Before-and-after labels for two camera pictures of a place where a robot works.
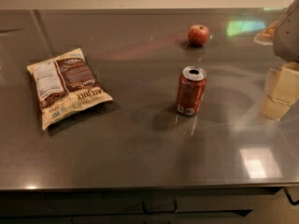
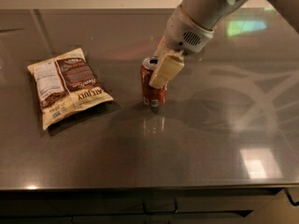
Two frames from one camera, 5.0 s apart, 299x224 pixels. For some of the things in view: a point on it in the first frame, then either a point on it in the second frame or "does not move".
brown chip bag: x=66 y=85 does not move
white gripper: x=289 y=35 → x=183 y=32
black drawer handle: x=159 y=212 does not move
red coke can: x=191 y=90 → x=151 y=96
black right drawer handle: x=290 y=198 does not move
